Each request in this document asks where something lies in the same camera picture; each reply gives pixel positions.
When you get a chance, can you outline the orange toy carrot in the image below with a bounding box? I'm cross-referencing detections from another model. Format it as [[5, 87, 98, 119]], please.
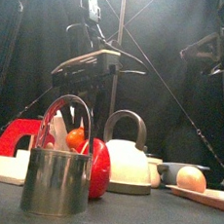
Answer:
[[64, 125, 88, 152]]

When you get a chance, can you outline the white plastic piece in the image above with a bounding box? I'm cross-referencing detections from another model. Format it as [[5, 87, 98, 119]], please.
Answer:
[[48, 109, 75, 153]]

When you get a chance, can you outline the red toy apple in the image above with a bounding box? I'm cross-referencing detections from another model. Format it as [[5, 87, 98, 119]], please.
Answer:
[[72, 135, 116, 202]]

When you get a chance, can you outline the red and white block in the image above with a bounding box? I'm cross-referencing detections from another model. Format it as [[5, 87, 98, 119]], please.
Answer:
[[0, 115, 58, 190]]

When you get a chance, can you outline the small cream toy pot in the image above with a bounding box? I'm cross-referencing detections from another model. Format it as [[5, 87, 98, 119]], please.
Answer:
[[142, 154, 165, 190]]

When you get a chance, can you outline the beige toy egg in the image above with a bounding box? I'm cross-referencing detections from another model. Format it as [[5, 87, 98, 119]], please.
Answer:
[[174, 164, 210, 194]]

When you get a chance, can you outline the grey vertical frame pole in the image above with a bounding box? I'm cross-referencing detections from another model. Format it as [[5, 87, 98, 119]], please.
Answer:
[[107, 0, 128, 118]]

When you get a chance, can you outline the thin diagonal brace wire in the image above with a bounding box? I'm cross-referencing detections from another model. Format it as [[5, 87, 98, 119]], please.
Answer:
[[0, 81, 54, 154], [106, 0, 164, 48], [75, 0, 224, 177]]

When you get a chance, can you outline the white kettle with grey handle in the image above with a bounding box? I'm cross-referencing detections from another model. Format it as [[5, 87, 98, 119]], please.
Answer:
[[96, 106, 160, 198]]

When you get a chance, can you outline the metal bucket with handle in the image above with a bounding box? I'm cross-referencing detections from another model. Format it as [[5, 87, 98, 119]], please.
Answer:
[[19, 90, 100, 221]]

